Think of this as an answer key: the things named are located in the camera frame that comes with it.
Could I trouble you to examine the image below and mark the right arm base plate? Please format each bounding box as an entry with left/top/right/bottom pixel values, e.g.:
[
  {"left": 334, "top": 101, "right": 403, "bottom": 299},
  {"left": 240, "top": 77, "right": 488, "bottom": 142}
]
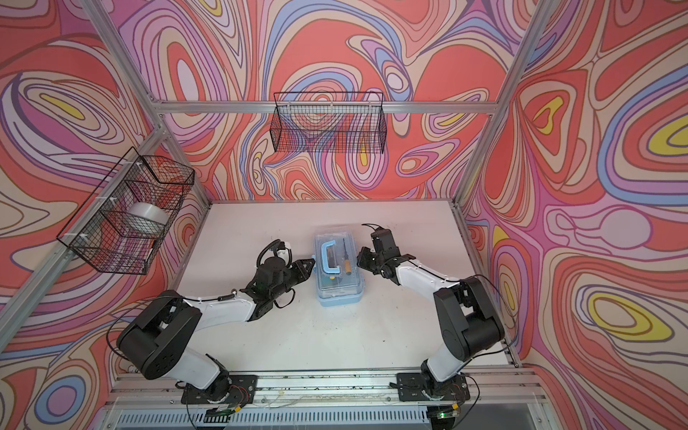
[{"left": 390, "top": 372, "right": 471, "bottom": 404}]

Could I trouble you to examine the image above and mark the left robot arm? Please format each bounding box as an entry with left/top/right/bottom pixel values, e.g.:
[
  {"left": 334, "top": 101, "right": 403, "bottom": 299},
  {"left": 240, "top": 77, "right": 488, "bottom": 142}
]
[{"left": 116, "top": 256, "right": 315, "bottom": 404}]

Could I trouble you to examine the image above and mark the wire basket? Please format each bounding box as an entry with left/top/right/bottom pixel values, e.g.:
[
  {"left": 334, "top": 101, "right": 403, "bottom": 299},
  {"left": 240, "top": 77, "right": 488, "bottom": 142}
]
[
  {"left": 270, "top": 91, "right": 387, "bottom": 154},
  {"left": 57, "top": 148, "right": 195, "bottom": 275}
]

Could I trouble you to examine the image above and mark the yellow handled screwdriver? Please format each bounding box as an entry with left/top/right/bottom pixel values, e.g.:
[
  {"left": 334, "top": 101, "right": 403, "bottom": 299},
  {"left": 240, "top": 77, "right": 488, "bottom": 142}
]
[{"left": 343, "top": 239, "right": 352, "bottom": 276}]

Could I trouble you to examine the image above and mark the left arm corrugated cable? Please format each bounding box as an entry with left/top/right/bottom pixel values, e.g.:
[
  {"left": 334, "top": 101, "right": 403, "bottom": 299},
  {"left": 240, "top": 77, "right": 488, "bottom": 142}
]
[{"left": 255, "top": 238, "right": 283, "bottom": 267}]

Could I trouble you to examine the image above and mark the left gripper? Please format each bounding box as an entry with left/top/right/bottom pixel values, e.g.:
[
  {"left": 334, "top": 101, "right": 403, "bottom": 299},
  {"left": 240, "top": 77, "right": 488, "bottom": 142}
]
[{"left": 269, "top": 259, "right": 317, "bottom": 304}]

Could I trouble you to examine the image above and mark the silver tape roll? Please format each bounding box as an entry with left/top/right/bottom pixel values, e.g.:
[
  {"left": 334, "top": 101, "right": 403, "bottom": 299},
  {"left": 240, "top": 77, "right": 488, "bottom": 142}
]
[{"left": 125, "top": 202, "right": 169, "bottom": 238}]

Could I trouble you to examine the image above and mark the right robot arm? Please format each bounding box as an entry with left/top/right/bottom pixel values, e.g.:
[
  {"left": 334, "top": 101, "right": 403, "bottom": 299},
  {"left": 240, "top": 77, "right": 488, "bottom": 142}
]
[{"left": 357, "top": 224, "right": 505, "bottom": 399}]

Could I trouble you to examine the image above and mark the blue plastic toolbox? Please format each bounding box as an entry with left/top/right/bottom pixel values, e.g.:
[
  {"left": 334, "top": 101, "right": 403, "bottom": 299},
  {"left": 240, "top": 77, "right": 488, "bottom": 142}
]
[{"left": 314, "top": 230, "right": 365, "bottom": 307}]

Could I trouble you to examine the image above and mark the left wire basket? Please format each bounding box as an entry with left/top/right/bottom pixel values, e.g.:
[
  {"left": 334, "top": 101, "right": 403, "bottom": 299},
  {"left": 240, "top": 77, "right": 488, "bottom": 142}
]
[{"left": 57, "top": 148, "right": 195, "bottom": 275}]

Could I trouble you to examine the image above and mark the back wire basket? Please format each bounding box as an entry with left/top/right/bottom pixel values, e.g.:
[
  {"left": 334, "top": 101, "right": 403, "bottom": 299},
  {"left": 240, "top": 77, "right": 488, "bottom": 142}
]
[{"left": 270, "top": 91, "right": 387, "bottom": 154}]

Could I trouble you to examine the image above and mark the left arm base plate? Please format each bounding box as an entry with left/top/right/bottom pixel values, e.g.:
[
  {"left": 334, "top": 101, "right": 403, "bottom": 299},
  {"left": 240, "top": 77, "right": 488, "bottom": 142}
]
[{"left": 181, "top": 374, "right": 258, "bottom": 406}]

